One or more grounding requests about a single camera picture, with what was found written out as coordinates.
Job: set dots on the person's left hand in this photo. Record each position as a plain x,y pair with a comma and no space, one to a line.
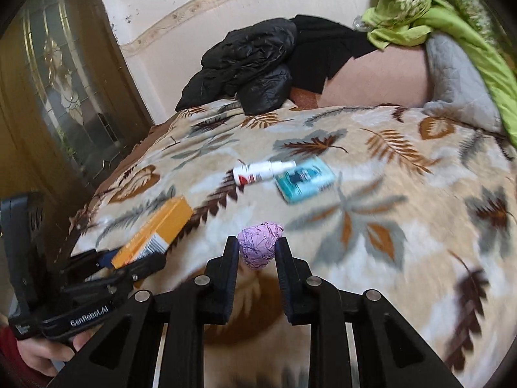
44,351

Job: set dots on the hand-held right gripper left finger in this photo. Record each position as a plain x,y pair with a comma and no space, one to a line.
230,275

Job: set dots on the black cloth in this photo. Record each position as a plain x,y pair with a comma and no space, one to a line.
323,52

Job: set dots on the white tube with red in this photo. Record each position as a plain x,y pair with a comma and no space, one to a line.
260,171

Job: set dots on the orange cardboard box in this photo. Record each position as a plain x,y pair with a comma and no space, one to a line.
157,226

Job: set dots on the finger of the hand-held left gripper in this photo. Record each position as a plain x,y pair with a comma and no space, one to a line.
121,275
95,260

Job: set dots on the green patterned cloth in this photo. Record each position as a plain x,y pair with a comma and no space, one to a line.
452,12

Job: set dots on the brown glass panel door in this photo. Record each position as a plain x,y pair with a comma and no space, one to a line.
60,89

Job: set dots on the teal cardboard box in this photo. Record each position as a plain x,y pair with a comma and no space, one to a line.
307,182

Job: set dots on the person's left forearm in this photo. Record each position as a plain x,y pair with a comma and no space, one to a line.
14,363

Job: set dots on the purple foil wrapper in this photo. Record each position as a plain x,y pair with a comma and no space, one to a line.
258,246

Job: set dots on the grey quilted pillow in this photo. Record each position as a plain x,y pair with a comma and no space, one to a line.
456,85

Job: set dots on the black puffer jacket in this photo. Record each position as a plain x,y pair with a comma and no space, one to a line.
242,64

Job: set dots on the leaf printed blanket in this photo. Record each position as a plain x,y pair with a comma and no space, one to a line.
383,218

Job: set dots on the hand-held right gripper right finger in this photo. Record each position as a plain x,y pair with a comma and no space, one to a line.
286,283

